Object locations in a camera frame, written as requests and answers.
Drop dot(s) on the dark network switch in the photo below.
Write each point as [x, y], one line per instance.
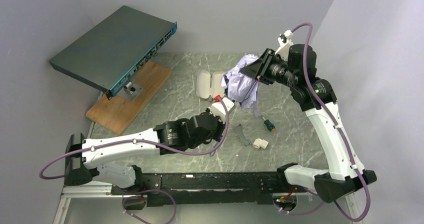
[112, 52]

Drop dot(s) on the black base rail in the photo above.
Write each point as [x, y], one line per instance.
[211, 188]

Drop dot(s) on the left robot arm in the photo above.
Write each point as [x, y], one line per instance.
[93, 159]

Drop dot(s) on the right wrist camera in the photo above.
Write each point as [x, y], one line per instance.
[285, 43]

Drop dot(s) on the cream umbrella case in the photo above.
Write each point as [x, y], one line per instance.
[208, 85]

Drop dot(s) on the purple umbrella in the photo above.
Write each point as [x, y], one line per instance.
[241, 88]

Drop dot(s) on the wooden board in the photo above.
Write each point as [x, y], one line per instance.
[117, 113]

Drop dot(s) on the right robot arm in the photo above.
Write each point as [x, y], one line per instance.
[345, 174]

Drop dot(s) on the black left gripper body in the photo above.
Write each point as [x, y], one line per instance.
[214, 123]

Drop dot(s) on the green handled screwdriver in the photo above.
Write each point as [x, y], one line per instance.
[268, 124]

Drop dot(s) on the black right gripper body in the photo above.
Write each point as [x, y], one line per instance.
[263, 68]

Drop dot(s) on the metal switch stand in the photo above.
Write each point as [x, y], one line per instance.
[131, 91]

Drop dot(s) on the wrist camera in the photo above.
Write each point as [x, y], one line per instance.
[222, 106]
[285, 43]

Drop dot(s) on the white pipe elbow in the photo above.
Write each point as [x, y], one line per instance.
[260, 143]

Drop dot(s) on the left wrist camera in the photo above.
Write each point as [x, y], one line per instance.
[222, 106]

